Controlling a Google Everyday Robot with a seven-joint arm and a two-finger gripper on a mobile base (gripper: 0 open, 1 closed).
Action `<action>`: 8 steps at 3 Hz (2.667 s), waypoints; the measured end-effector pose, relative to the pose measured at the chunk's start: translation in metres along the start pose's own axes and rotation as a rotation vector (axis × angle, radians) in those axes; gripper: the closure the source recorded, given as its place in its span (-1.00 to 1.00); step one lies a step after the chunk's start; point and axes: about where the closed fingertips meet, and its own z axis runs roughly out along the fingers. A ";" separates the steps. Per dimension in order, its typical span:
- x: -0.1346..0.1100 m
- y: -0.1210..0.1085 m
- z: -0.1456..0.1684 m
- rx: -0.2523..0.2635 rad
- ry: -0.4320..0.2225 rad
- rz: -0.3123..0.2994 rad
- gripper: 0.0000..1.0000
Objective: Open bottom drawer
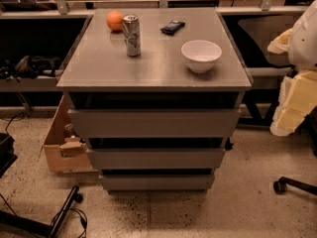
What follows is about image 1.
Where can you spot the white bowl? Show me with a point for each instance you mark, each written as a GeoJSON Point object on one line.
{"type": "Point", "coordinates": [200, 55]}

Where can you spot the grey drawer cabinet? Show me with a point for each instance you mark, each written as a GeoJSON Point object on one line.
{"type": "Point", "coordinates": [100, 76]}

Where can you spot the orange fruit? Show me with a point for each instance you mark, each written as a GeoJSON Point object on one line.
{"type": "Point", "coordinates": [114, 20]}

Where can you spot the black office chair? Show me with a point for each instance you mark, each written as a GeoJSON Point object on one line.
{"type": "Point", "coordinates": [267, 70]}

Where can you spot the grey drawer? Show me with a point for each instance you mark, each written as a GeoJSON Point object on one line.
{"type": "Point", "coordinates": [151, 159]}
{"type": "Point", "coordinates": [201, 182]}
{"type": "Point", "coordinates": [154, 123]}

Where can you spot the grey top drawer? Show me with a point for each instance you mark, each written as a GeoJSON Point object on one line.
{"type": "Point", "coordinates": [154, 123]}

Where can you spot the black box at left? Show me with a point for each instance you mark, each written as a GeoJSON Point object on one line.
{"type": "Point", "coordinates": [7, 155]}

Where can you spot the grey bottom drawer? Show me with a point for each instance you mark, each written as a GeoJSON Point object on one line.
{"type": "Point", "coordinates": [201, 182]}

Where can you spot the black headphones on shelf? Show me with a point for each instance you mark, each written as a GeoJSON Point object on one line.
{"type": "Point", "coordinates": [30, 67]}

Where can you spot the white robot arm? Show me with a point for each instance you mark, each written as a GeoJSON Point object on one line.
{"type": "Point", "coordinates": [300, 42]}

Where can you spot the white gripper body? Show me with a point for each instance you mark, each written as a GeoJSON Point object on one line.
{"type": "Point", "coordinates": [304, 43]}

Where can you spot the grey middle drawer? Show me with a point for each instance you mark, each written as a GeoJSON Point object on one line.
{"type": "Point", "coordinates": [151, 159]}

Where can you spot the cardboard box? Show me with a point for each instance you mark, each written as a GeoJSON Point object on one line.
{"type": "Point", "coordinates": [64, 150]}

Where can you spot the silver drink can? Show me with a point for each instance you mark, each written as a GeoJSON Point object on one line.
{"type": "Point", "coordinates": [131, 30]}

